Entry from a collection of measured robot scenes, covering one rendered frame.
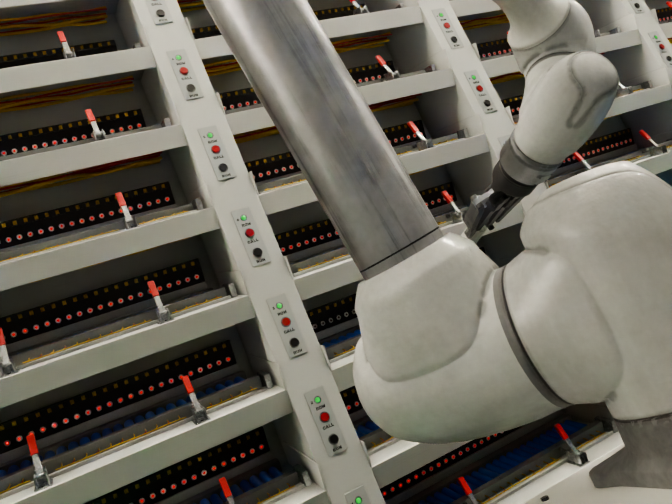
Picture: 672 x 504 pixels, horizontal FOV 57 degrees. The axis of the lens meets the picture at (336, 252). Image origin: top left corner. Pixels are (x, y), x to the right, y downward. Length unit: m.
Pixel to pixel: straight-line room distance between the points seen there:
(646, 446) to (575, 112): 0.48
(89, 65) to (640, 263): 1.13
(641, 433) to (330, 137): 0.40
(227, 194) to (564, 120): 0.67
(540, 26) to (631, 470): 0.65
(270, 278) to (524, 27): 0.63
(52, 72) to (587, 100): 1.00
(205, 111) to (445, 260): 0.83
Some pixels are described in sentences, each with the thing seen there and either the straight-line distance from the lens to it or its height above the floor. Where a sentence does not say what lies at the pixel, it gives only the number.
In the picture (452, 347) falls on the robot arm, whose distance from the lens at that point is 0.61.
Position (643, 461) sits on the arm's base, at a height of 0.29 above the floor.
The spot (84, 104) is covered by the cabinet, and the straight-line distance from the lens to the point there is 1.58.
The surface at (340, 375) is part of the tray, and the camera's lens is 1.22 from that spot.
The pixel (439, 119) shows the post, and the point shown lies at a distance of 1.71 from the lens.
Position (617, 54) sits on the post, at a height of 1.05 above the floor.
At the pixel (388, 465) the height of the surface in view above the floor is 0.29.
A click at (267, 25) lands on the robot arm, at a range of 0.68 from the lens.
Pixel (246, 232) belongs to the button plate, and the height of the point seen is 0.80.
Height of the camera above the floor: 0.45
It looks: 12 degrees up
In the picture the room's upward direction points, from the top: 24 degrees counter-clockwise
